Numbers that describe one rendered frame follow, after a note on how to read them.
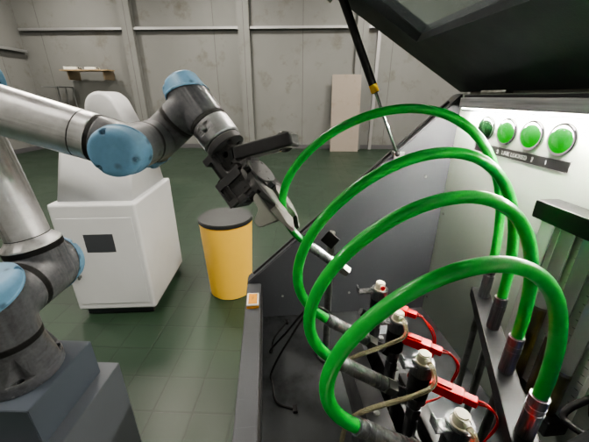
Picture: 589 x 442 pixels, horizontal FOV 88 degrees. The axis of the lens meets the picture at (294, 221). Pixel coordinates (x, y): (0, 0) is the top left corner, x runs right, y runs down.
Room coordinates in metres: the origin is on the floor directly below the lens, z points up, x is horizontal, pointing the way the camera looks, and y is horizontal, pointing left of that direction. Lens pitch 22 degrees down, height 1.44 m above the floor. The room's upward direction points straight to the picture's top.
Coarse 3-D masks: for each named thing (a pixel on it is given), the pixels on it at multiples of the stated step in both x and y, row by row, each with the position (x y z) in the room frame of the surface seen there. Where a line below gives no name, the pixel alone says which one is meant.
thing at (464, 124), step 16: (368, 112) 0.50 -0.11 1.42; (384, 112) 0.49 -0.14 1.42; (400, 112) 0.49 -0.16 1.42; (416, 112) 0.49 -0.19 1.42; (432, 112) 0.48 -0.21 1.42; (448, 112) 0.48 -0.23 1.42; (336, 128) 0.50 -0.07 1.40; (464, 128) 0.48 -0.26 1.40; (320, 144) 0.51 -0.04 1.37; (480, 144) 0.47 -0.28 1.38; (304, 160) 0.51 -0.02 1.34; (496, 160) 0.47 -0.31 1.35; (288, 176) 0.51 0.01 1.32; (496, 192) 0.47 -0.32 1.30; (496, 224) 0.47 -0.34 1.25; (496, 240) 0.47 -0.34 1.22
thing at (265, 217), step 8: (272, 192) 0.52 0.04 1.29; (256, 200) 0.52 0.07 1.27; (264, 208) 0.51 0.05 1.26; (280, 208) 0.49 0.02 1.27; (256, 216) 0.51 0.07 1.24; (264, 216) 0.50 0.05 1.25; (272, 216) 0.50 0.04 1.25; (280, 216) 0.49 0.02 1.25; (288, 216) 0.50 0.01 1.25; (256, 224) 0.51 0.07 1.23; (264, 224) 0.50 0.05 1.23; (288, 224) 0.49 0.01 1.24
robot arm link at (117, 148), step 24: (0, 96) 0.47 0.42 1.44; (24, 96) 0.48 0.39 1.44; (0, 120) 0.46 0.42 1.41; (24, 120) 0.46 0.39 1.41; (48, 120) 0.46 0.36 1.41; (72, 120) 0.47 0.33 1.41; (96, 120) 0.48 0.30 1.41; (48, 144) 0.47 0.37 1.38; (72, 144) 0.46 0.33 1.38; (96, 144) 0.44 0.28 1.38; (120, 144) 0.44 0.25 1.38; (144, 144) 0.47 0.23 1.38; (120, 168) 0.44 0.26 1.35; (144, 168) 0.49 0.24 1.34
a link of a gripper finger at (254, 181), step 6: (252, 174) 0.51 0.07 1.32; (252, 180) 0.51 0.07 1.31; (258, 180) 0.51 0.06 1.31; (252, 186) 0.50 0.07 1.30; (258, 186) 0.50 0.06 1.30; (258, 192) 0.50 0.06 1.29; (264, 192) 0.49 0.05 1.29; (264, 198) 0.50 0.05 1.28; (270, 198) 0.49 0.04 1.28; (270, 204) 0.49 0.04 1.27
